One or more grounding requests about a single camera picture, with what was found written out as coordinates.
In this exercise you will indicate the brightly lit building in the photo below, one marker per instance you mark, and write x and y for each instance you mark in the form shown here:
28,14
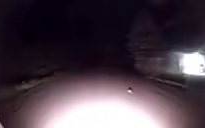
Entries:
192,63

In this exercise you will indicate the low kerb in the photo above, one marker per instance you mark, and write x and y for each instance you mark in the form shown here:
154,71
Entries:
166,81

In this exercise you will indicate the dark conifer tree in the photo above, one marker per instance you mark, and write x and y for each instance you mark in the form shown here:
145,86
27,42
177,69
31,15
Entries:
144,43

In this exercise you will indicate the small dark stone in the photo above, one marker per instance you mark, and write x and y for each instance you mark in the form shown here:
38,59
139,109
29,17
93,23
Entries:
130,89

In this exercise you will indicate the pale paved path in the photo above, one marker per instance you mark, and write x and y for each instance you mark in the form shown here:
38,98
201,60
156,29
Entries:
90,96

